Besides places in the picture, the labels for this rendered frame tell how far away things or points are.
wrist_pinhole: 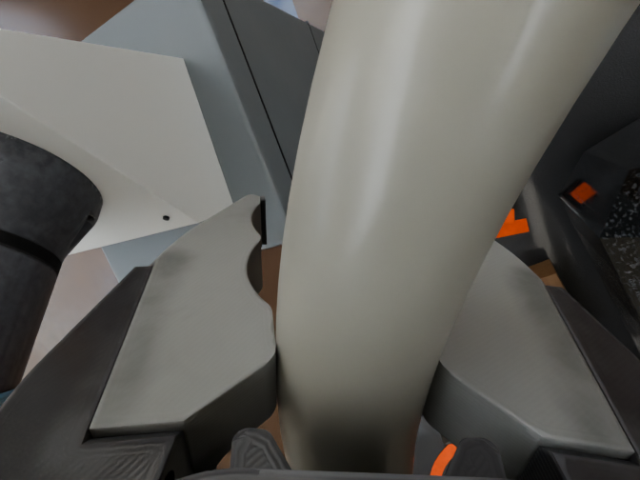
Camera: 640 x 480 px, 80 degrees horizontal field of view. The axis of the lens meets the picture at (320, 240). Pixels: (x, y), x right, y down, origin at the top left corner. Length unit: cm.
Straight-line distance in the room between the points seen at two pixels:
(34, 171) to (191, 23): 29
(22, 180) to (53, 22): 175
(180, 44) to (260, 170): 21
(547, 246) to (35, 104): 132
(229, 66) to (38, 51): 23
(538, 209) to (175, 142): 112
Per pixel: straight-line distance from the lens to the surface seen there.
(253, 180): 58
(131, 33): 69
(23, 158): 47
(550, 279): 133
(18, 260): 46
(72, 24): 210
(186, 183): 54
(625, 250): 79
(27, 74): 46
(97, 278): 237
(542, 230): 140
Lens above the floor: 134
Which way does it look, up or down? 62 degrees down
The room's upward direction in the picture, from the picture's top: 132 degrees counter-clockwise
